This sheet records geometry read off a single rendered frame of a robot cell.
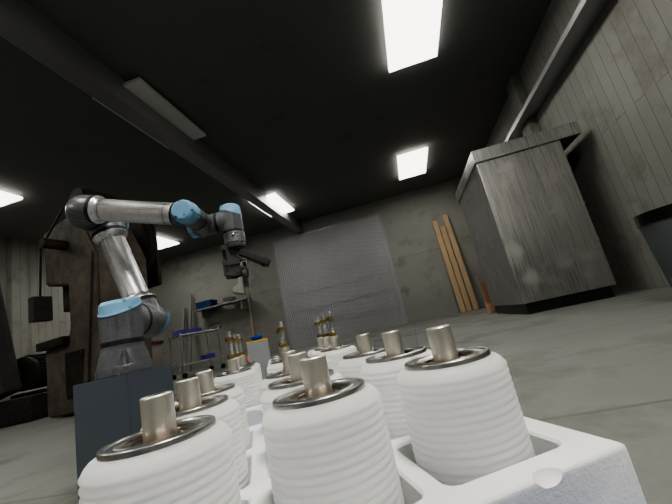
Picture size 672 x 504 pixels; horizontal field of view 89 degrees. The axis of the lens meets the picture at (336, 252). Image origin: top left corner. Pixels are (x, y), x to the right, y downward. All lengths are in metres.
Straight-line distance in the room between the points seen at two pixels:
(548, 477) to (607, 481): 0.04
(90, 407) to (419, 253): 8.27
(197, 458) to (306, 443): 0.07
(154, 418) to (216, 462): 0.05
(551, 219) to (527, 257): 0.49
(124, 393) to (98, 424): 0.11
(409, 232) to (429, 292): 1.61
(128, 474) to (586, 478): 0.29
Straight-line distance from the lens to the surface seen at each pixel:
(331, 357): 0.80
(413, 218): 9.15
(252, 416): 0.77
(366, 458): 0.27
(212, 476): 0.27
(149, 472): 0.26
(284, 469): 0.28
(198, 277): 10.76
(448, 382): 0.29
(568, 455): 0.32
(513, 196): 4.30
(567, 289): 4.26
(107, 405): 1.19
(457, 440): 0.30
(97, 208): 1.36
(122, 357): 1.20
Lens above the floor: 0.30
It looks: 12 degrees up
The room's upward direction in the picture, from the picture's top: 12 degrees counter-clockwise
